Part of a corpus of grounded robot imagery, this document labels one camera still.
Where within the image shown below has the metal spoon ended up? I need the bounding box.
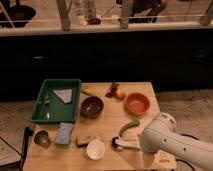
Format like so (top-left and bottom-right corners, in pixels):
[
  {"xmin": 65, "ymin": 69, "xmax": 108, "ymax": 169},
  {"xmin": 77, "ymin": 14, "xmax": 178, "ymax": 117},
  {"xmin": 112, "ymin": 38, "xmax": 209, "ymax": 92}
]
[{"xmin": 44, "ymin": 96, "xmax": 50, "ymax": 120}]

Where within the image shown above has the black cable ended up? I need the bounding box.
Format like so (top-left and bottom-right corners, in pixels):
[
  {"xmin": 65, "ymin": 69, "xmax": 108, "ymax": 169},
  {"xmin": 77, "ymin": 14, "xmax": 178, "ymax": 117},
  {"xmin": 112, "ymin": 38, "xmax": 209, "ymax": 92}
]
[{"xmin": 175, "ymin": 133, "xmax": 201, "ymax": 171}]

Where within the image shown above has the green chili pepper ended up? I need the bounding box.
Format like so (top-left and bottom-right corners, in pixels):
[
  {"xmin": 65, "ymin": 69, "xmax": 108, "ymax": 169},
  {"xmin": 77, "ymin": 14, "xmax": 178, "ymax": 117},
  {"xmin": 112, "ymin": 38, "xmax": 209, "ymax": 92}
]
[{"xmin": 119, "ymin": 120, "xmax": 140, "ymax": 138}]

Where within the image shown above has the yellow banana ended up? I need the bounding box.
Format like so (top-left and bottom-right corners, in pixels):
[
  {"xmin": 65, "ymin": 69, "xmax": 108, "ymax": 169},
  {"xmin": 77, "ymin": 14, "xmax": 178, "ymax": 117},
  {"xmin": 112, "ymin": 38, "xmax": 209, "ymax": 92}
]
[{"xmin": 81, "ymin": 90, "xmax": 97, "ymax": 96}]

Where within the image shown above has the green tray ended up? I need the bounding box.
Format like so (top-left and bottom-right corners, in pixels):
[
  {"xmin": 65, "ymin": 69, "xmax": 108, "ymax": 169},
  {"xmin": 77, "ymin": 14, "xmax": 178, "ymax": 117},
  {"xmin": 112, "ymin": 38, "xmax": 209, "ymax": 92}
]
[{"xmin": 31, "ymin": 79, "xmax": 81, "ymax": 124}]

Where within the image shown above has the orange bowl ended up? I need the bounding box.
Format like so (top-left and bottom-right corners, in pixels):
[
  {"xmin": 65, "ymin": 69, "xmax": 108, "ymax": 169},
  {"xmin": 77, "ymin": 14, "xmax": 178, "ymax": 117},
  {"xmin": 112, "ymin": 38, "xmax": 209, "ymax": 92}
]
[{"xmin": 124, "ymin": 93, "xmax": 150, "ymax": 116}]

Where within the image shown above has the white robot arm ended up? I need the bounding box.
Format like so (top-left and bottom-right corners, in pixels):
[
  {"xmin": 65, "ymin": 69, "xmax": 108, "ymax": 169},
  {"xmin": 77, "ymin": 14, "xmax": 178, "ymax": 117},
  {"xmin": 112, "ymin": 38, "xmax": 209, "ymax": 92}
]
[{"xmin": 138, "ymin": 112, "xmax": 213, "ymax": 171}]

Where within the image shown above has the orange fruit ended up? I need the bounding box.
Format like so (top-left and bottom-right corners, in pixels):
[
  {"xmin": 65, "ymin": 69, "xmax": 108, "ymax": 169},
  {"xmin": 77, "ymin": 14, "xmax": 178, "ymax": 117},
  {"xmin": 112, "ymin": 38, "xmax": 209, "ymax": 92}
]
[{"xmin": 115, "ymin": 90, "xmax": 126, "ymax": 100}]

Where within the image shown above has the blue sponge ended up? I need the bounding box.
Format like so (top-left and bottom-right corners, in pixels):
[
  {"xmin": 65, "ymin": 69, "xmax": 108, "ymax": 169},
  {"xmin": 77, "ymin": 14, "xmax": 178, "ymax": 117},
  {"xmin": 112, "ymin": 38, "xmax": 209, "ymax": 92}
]
[{"xmin": 55, "ymin": 122, "xmax": 73, "ymax": 145}]

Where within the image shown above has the grey triangular cloth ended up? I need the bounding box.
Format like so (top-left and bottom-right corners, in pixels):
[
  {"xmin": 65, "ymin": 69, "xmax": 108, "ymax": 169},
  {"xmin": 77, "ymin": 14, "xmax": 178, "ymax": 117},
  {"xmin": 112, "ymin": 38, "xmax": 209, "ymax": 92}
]
[{"xmin": 54, "ymin": 89, "xmax": 72, "ymax": 104}]

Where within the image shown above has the white dish brush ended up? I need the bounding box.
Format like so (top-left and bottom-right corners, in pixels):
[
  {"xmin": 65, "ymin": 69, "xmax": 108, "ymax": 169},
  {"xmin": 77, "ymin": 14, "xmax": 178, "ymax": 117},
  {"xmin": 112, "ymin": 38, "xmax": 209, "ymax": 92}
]
[{"xmin": 111, "ymin": 137, "xmax": 141, "ymax": 150}]

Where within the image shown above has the purple bowl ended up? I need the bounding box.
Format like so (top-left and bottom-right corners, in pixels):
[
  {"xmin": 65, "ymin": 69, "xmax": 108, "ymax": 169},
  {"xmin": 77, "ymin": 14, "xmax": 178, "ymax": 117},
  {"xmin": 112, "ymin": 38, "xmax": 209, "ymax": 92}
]
[{"xmin": 80, "ymin": 96, "xmax": 104, "ymax": 119}]

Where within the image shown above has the black clamp stand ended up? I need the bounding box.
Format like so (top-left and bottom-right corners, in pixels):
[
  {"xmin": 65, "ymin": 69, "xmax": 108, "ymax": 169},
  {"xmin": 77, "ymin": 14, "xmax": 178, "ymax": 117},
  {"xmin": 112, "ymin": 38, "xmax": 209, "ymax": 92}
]
[{"xmin": 0, "ymin": 126, "xmax": 35, "ymax": 171}]

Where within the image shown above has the dark brown toy item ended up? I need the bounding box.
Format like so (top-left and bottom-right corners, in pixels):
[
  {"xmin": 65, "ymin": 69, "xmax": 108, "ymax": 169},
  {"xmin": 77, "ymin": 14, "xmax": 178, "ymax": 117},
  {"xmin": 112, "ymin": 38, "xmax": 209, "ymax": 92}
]
[{"xmin": 105, "ymin": 82, "xmax": 119, "ymax": 98}]

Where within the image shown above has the metal cup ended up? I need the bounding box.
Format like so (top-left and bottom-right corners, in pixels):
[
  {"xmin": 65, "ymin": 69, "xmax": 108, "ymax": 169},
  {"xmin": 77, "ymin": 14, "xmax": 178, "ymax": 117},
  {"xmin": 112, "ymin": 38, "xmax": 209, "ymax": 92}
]
[{"xmin": 34, "ymin": 130, "xmax": 51, "ymax": 148}]

